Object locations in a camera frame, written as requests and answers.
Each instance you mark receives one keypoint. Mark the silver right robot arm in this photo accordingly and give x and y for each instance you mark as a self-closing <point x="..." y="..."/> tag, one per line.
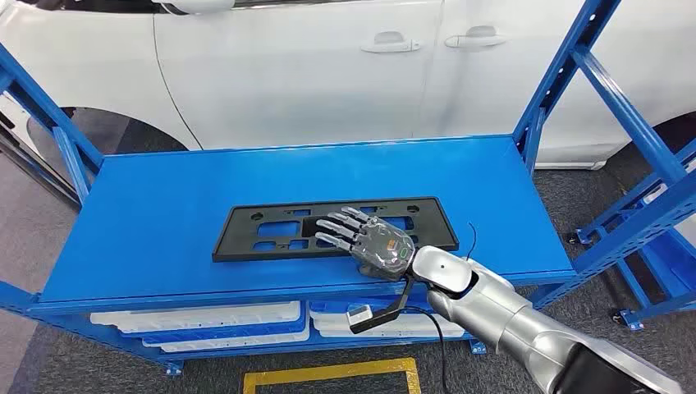
<point x="489" y="304"/>

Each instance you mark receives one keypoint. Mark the blue metal shelf rack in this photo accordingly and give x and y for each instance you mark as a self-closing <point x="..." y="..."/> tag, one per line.
<point x="163" y="217"/>
<point x="674" y="272"/>

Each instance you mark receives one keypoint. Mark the black plastic plate frame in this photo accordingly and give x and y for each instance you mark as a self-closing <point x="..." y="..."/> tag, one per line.
<point x="239" y="234"/>

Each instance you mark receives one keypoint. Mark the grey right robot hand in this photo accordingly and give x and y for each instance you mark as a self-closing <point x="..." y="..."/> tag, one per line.
<point x="380" y="250"/>

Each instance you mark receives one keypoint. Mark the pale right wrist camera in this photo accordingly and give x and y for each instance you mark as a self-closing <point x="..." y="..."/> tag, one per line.
<point x="360" y="315"/>

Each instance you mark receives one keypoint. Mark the white plastic tray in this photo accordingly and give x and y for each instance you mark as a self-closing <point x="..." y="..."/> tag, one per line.
<point x="402" y="329"/>
<point x="234" y="342"/>
<point x="195" y="315"/>

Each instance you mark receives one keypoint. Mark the white car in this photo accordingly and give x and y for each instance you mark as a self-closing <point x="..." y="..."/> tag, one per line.
<point x="299" y="81"/>

